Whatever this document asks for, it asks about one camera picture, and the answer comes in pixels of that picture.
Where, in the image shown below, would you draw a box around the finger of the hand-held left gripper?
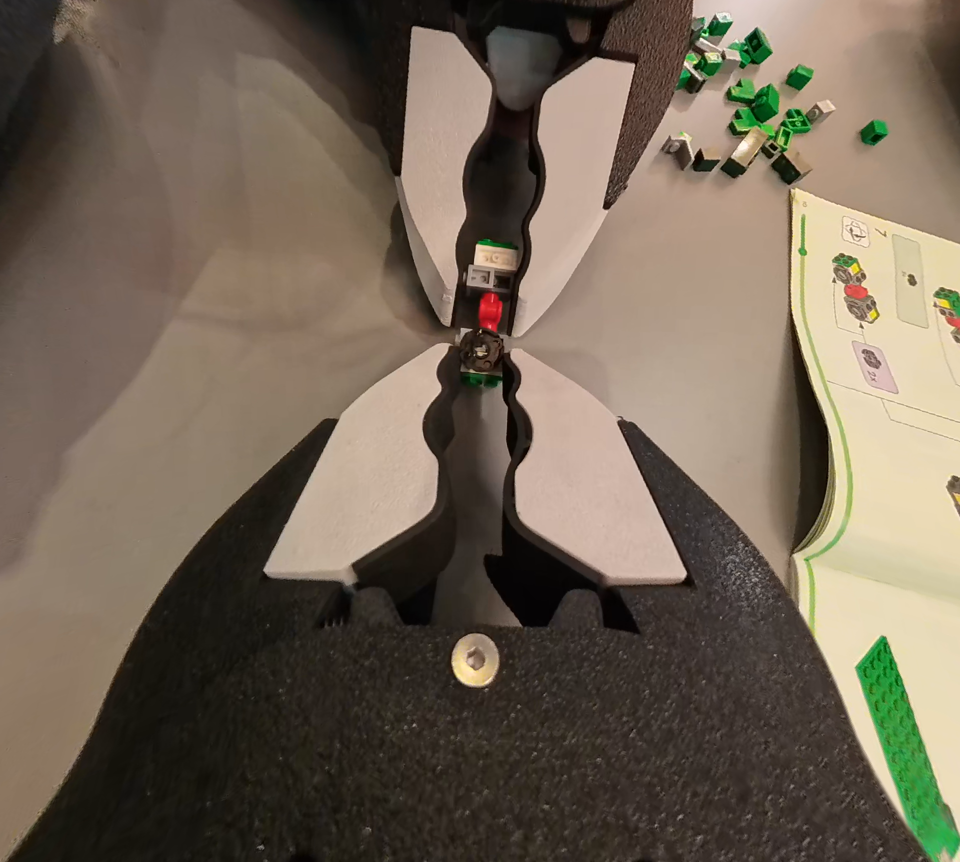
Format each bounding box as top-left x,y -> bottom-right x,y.
512,54 -> 640,340
393,24 -> 495,329

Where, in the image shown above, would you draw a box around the person's dark pants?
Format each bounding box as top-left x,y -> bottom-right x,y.
0,0 -> 391,192

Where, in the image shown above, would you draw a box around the brick instruction booklet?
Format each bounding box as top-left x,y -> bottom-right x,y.
787,187 -> 960,862

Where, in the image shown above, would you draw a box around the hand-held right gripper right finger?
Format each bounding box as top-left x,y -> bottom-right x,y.
486,348 -> 689,627

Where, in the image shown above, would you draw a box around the pile of green grey bricks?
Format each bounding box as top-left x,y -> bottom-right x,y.
660,11 -> 891,184

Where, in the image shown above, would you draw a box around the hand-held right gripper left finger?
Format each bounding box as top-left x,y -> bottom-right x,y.
264,343 -> 460,604

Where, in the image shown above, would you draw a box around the long green brick plate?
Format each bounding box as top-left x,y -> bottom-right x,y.
855,636 -> 955,862

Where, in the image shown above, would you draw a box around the brick assembly with red connector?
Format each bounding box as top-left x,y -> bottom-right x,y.
463,236 -> 522,334

